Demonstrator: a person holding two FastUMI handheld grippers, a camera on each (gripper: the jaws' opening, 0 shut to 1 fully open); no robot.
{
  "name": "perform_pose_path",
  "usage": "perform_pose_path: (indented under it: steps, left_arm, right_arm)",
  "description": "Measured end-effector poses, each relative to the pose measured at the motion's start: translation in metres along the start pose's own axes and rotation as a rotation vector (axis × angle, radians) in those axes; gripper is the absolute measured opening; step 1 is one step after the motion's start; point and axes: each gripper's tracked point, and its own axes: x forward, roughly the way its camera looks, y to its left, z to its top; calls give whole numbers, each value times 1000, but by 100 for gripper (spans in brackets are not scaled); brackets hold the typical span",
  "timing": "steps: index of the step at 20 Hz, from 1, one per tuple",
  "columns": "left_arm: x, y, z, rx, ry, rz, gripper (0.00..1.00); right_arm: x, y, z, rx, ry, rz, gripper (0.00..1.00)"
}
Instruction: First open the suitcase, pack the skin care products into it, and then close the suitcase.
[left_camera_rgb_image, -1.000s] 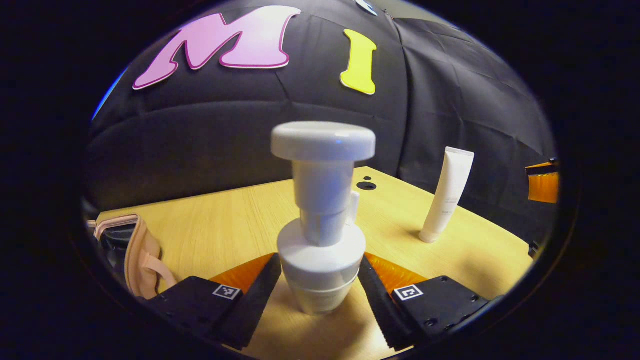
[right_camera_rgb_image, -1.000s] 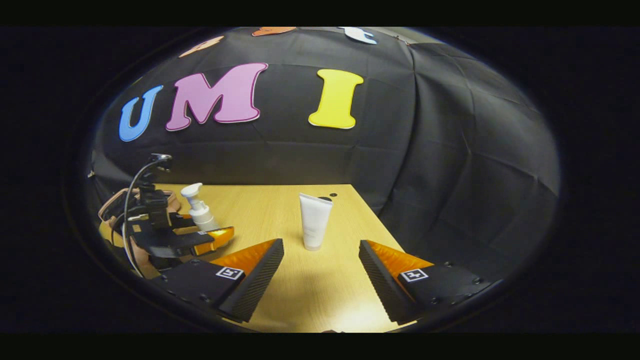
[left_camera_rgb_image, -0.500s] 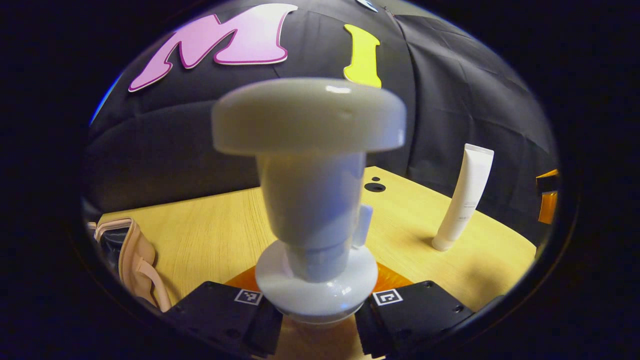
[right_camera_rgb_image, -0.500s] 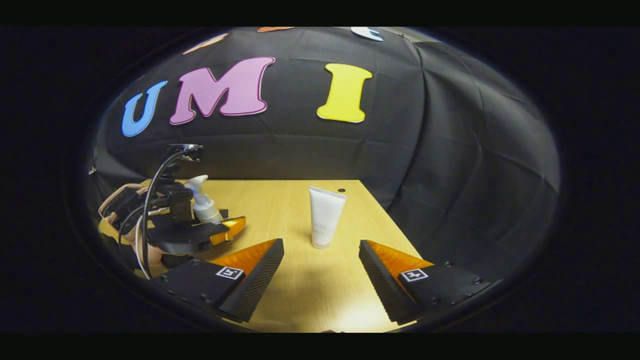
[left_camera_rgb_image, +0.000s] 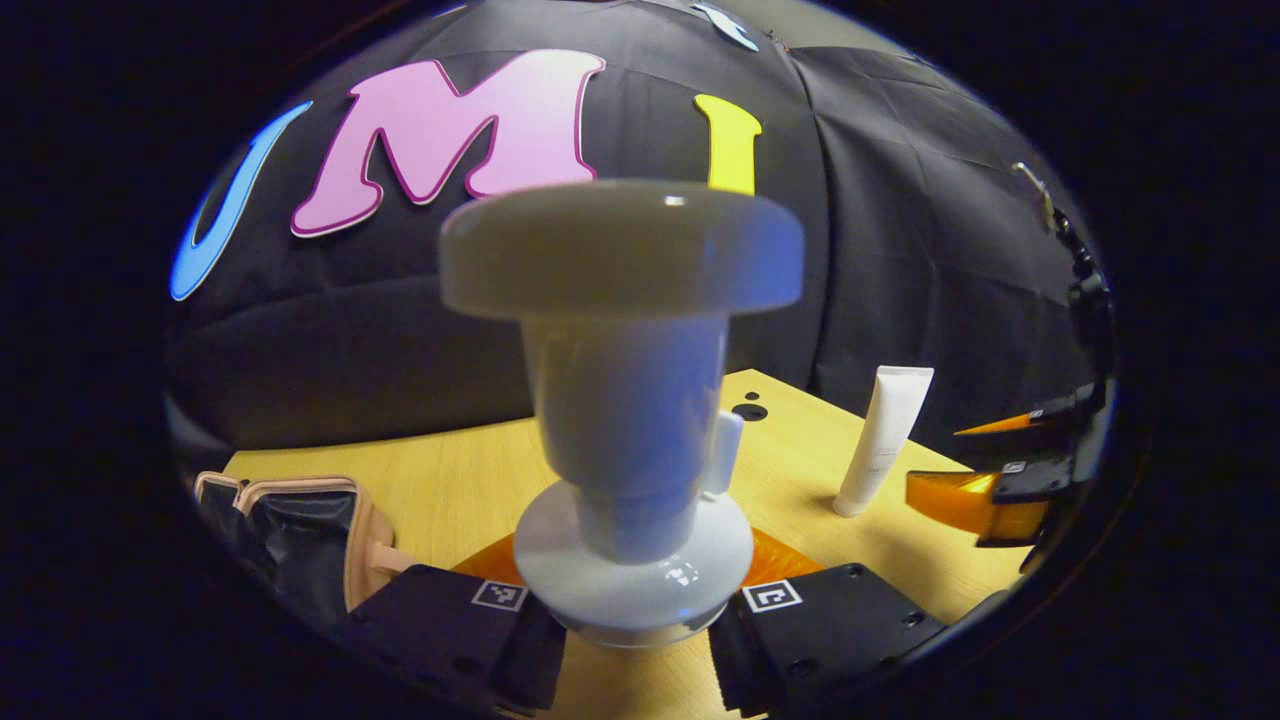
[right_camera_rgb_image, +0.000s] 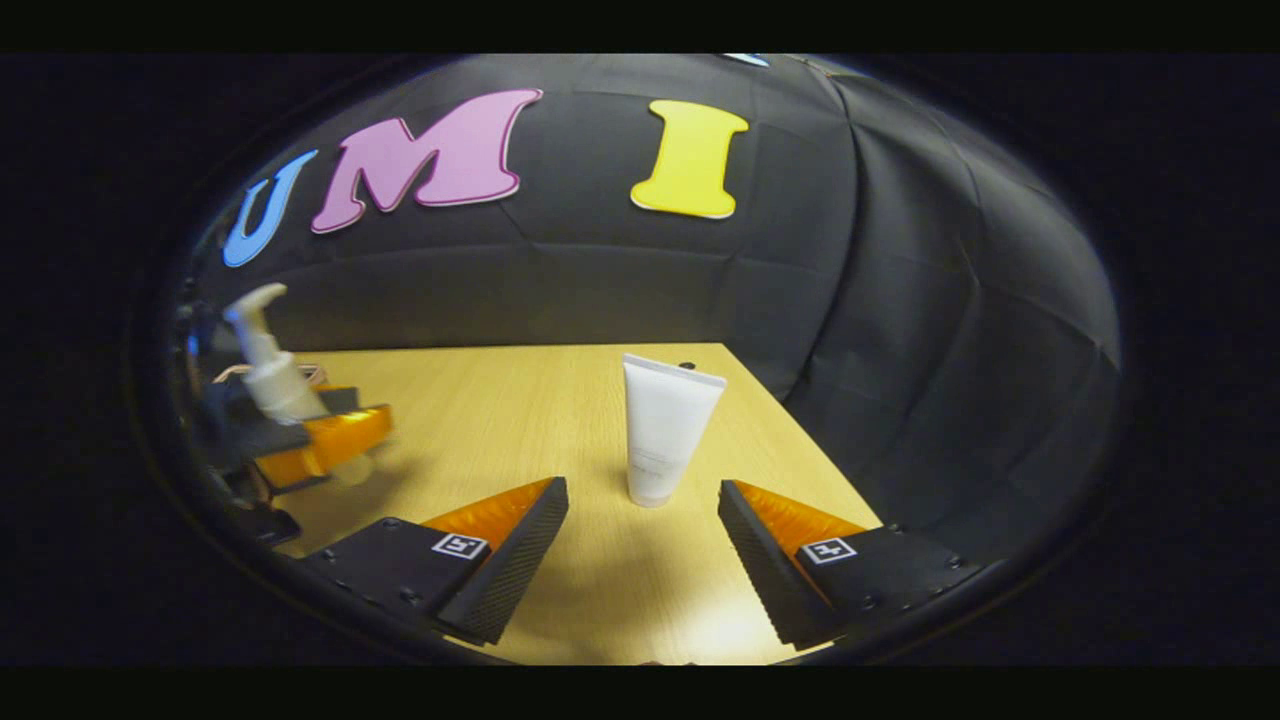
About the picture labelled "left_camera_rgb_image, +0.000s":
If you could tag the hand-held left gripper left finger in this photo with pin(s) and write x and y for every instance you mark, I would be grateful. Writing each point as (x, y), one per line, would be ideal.
(530, 660)

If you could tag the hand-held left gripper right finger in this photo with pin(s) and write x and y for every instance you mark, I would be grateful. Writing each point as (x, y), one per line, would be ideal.
(850, 620)

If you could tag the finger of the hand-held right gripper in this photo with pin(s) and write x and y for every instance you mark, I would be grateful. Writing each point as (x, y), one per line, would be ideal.
(970, 505)
(1060, 410)

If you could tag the white squeeze tube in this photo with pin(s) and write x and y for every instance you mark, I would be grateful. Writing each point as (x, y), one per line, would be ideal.
(885, 440)

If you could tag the pink suitcase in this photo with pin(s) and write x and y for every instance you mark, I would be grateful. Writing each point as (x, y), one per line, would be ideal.
(300, 540)

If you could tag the white pump bottle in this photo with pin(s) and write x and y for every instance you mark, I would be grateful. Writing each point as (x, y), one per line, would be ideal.
(625, 400)

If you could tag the pale clothes peg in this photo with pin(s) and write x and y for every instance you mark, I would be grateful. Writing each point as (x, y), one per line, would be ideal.
(1035, 192)

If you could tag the black backdrop cloth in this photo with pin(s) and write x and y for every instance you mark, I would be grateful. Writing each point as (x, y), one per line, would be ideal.
(350, 340)

